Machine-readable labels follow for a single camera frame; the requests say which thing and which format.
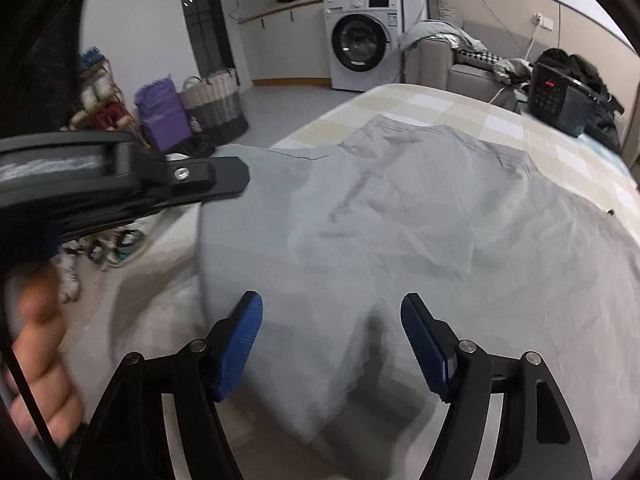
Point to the striped woven laundry basket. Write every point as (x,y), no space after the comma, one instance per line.
(215,110)

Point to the white counter cabinet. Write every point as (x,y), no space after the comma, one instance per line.
(285,45)

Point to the sneaker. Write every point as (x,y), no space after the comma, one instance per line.
(67,280)
(127,247)

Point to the grey t-shirt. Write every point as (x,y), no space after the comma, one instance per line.
(400,200)

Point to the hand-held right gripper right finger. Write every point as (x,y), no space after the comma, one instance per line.
(425,347)

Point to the white wall socket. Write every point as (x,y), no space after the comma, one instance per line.
(542,21)

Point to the black device with red display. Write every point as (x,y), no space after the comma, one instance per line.
(560,105)

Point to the white washing machine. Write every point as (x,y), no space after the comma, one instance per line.
(360,40)

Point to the beige checked blanket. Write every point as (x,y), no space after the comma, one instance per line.
(435,105)

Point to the beige sofa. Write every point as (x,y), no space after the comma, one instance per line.
(465,80)

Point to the black white patterned cloth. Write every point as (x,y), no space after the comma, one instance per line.
(477,56)

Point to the dark door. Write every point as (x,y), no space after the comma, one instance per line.
(200,35)

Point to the person's left hand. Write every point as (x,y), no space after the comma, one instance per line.
(42,350)

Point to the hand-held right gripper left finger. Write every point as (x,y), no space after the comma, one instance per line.
(240,347)

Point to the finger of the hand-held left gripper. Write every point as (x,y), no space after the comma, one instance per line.
(210,177)

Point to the wooden shelf rack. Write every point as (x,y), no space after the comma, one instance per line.
(100,100)

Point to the light grey throw blanket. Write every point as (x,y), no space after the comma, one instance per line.
(430,32)

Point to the purple bag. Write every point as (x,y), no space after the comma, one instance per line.
(160,110)

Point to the grey cushion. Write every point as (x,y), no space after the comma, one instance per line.
(445,5)

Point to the pale grey crumpled garment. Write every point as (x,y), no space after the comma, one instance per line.
(512,70)

